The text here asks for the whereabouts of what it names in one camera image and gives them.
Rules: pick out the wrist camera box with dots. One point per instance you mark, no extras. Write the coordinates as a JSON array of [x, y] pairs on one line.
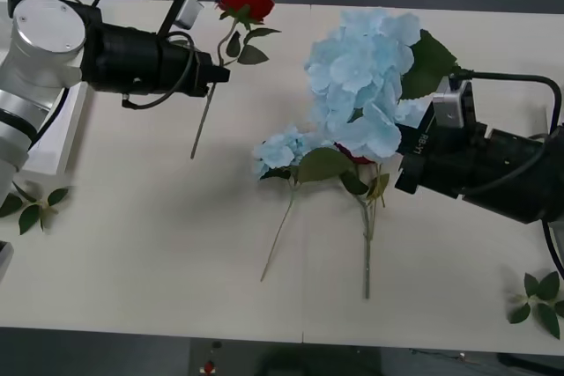
[[451, 105], [189, 10]]

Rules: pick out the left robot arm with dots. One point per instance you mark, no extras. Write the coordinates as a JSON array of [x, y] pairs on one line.
[[48, 37]]

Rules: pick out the loose green leaf twig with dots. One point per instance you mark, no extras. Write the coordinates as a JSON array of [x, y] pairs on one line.
[[28, 217], [546, 314]]

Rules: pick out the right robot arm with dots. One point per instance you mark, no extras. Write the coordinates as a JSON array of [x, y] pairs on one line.
[[520, 182]]

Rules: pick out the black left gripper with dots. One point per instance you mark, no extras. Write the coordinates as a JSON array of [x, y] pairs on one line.
[[178, 68]]

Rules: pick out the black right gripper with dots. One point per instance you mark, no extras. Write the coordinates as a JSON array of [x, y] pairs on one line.
[[436, 160]]

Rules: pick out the small pale blue flower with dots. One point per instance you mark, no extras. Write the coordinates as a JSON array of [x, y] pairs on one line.
[[279, 149]]

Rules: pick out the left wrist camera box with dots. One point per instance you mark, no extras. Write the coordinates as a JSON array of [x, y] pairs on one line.
[[189, 10]]

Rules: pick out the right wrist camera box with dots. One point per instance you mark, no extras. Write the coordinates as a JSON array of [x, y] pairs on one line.
[[451, 105]]

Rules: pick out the shallow white box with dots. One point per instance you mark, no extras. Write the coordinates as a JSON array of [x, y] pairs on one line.
[[66, 129]]

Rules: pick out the large pale blue flower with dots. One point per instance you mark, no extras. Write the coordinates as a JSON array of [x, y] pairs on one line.
[[352, 63]]

